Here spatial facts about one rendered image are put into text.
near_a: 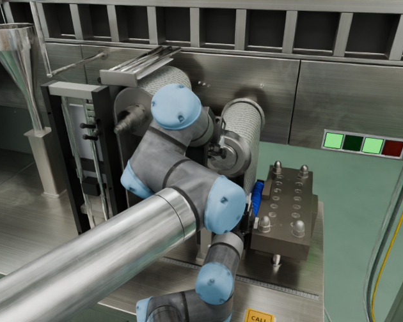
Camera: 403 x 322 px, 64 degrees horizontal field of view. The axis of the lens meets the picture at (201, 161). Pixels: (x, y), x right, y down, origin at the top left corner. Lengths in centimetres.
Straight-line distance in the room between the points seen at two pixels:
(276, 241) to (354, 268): 152
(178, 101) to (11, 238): 91
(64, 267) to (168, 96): 29
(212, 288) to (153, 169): 30
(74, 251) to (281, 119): 91
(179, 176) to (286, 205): 66
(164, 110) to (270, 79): 65
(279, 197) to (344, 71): 44
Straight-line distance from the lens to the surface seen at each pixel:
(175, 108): 51
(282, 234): 98
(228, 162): 86
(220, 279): 69
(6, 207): 145
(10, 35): 118
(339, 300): 224
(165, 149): 53
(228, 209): 44
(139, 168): 53
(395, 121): 118
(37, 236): 126
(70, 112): 89
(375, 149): 121
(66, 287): 37
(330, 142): 118
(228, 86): 115
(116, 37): 129
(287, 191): 115
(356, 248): 260
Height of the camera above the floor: 168
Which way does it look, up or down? 30 degrees down
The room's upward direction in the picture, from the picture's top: straight up
